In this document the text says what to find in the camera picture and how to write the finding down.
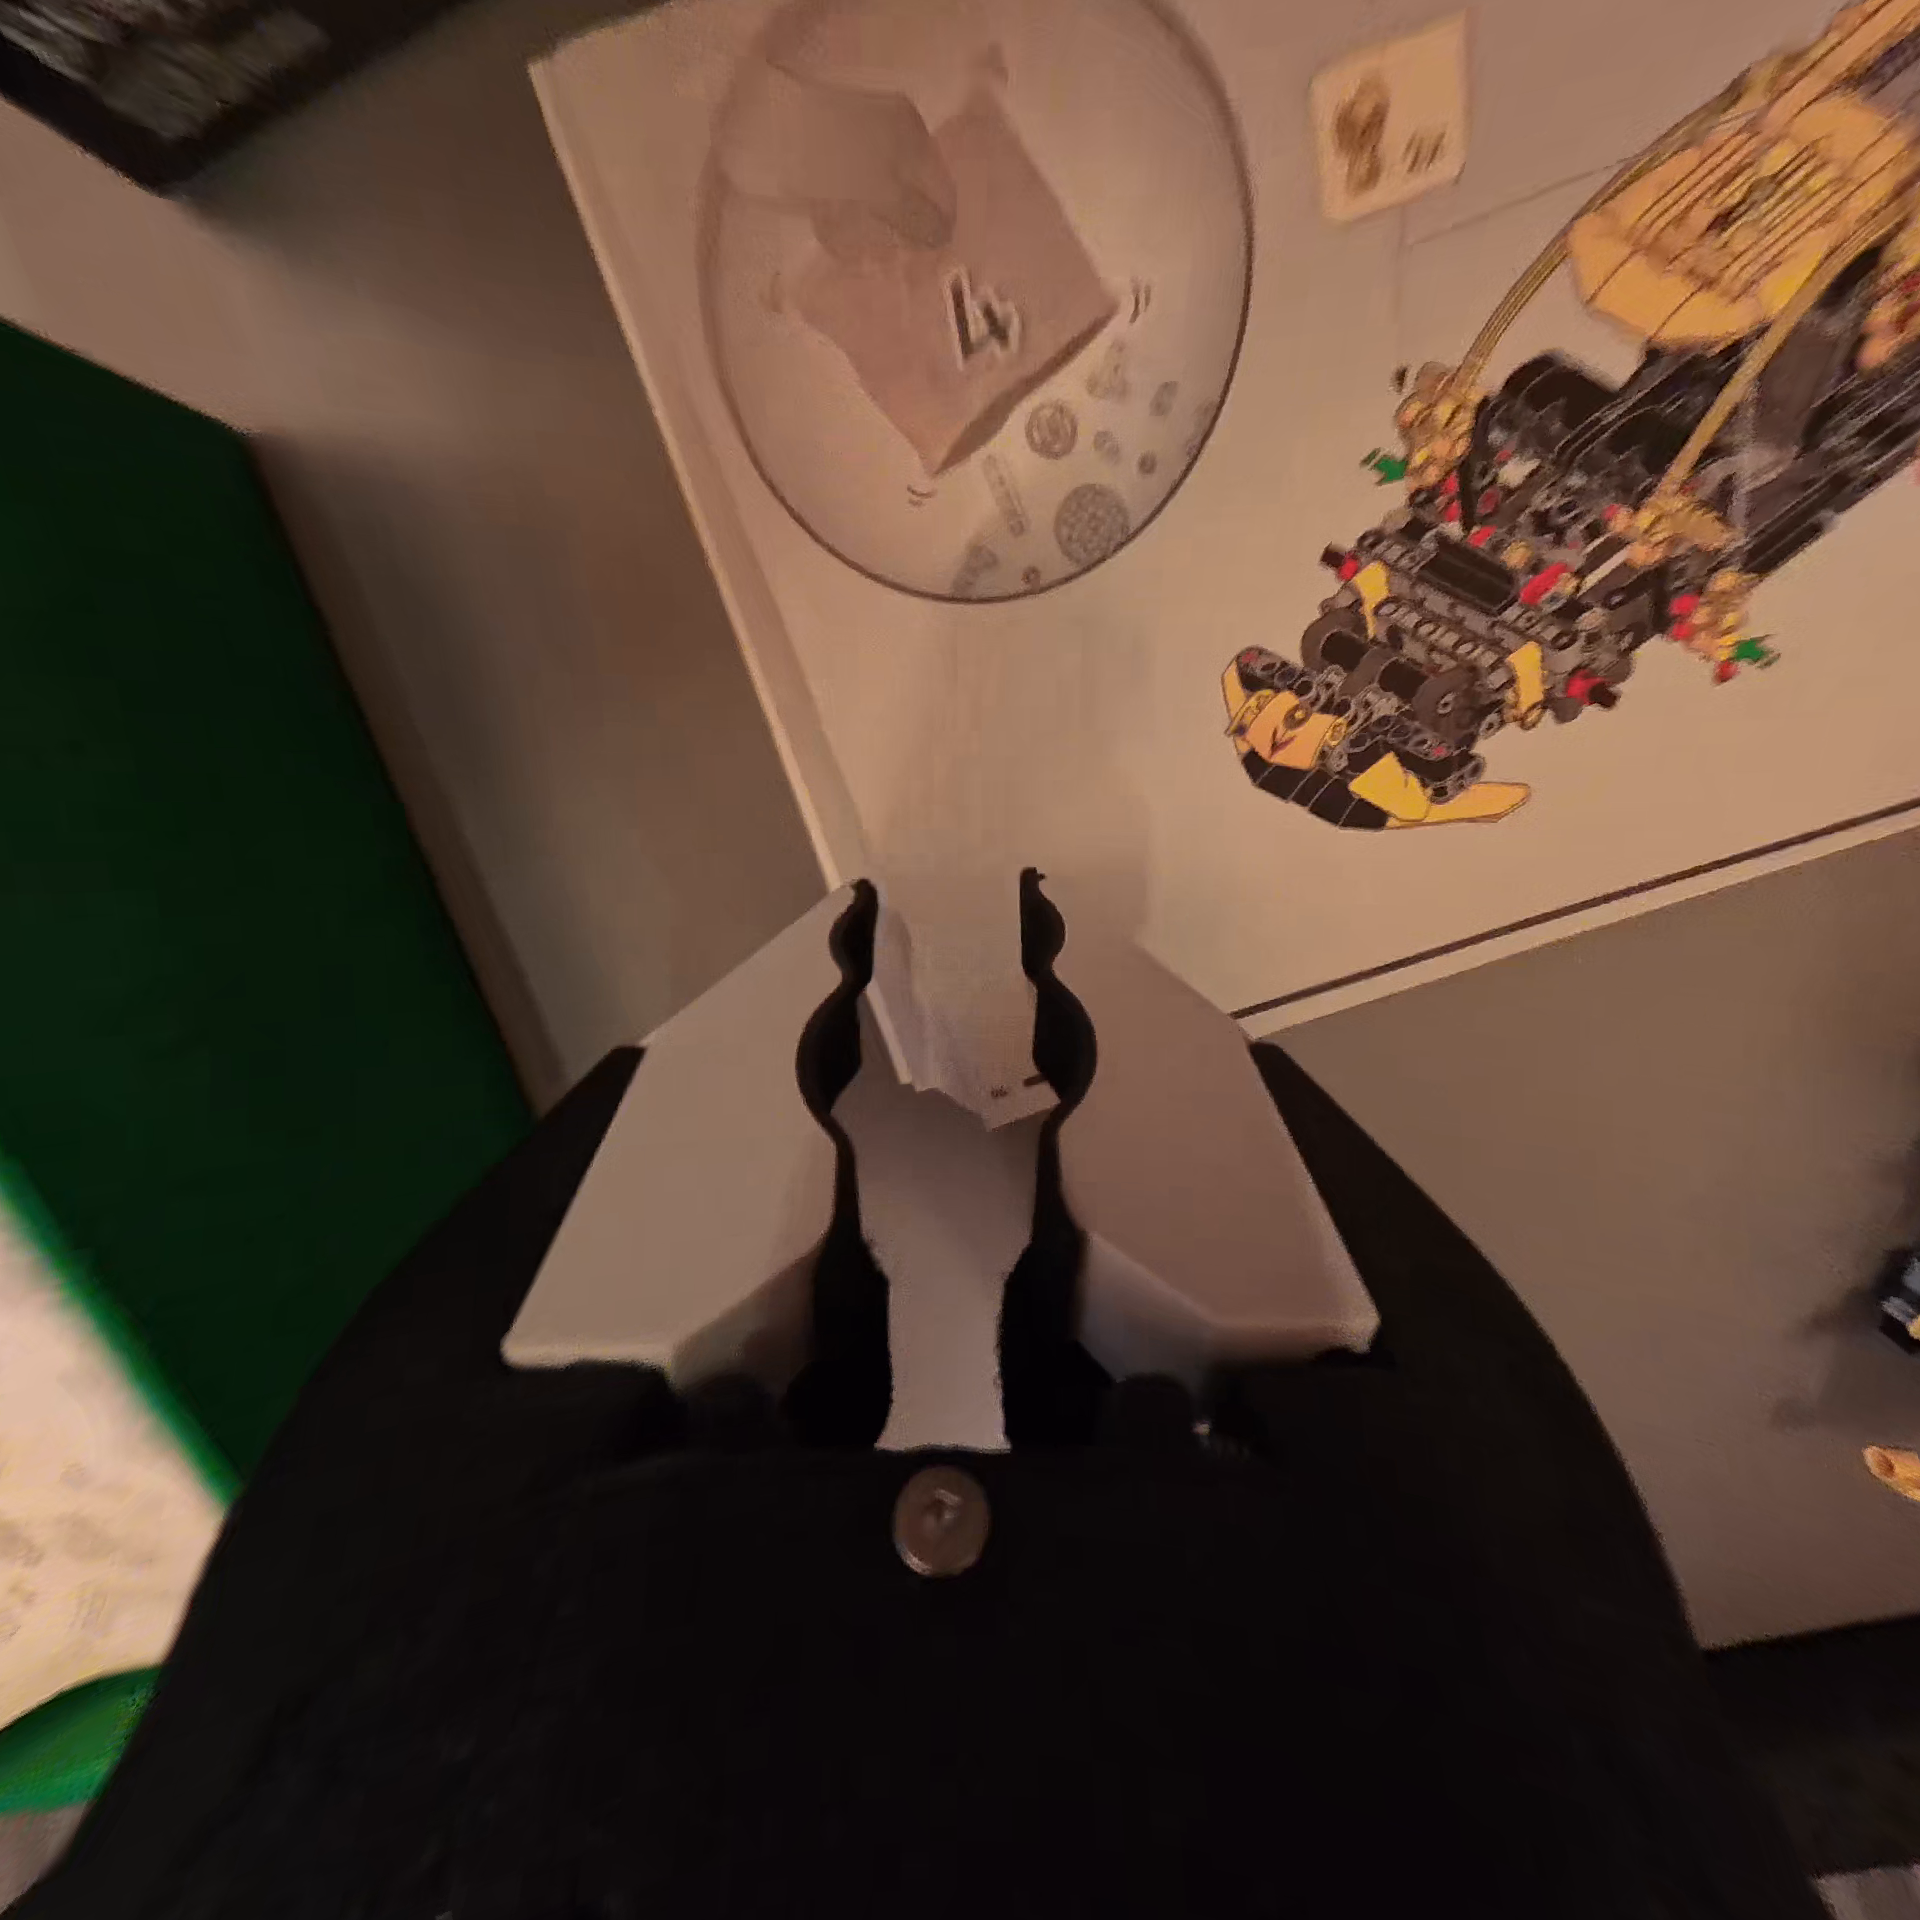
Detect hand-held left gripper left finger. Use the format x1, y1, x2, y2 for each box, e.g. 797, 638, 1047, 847
499, 878, 897, 1377

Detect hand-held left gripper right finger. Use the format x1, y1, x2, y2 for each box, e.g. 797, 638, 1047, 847
1001, 867, 1383, 1377

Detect instruction booklet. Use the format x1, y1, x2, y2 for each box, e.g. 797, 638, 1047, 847
528, 0, 1920, 1135

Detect green plastic bin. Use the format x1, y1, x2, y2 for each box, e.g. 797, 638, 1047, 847
0, 321, 536, 1824

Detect grey desk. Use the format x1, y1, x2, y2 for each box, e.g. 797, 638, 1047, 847
0, 0, 1920, 1652

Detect stack of white papers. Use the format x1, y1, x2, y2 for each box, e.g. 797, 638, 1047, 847
0, 1185, 226, 1729

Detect dark toy car set box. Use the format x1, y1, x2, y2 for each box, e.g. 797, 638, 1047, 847
0, 0, 467, 191

